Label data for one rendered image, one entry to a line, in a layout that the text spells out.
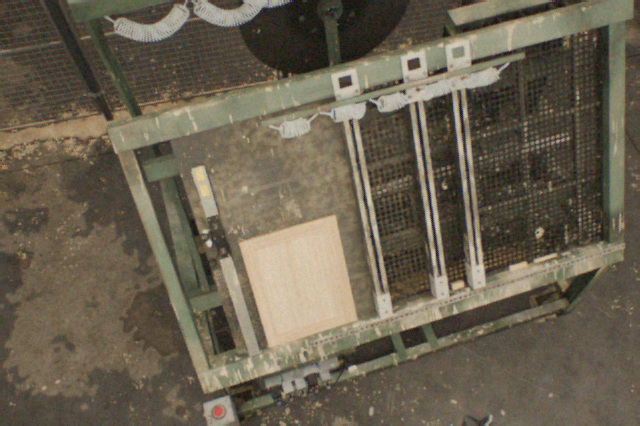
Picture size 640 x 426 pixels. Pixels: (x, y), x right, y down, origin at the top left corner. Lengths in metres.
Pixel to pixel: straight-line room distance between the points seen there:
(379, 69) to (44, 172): 3.11
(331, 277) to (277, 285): 0.25
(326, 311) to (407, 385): 1.08
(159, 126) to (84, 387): 2.13
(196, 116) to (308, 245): 0.77
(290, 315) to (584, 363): 1.98
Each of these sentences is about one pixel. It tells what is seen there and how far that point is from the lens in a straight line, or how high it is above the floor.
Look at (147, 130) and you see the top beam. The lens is 2.41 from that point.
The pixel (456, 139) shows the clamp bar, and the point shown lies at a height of 1.55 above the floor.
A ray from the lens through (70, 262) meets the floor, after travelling 4.48.
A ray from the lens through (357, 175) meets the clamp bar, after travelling 2.61.
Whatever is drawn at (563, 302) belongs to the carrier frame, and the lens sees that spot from 4.02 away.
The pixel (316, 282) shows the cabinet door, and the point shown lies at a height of 1.10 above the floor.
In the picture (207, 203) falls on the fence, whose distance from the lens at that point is 2.56.
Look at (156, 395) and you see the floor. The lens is 3.95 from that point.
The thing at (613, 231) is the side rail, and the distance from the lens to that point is 3.39.
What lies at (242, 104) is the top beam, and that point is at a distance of 2.40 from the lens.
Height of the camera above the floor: 3.68
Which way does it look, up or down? 59 degrees down
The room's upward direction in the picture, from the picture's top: 3 degrees counter-clockwise
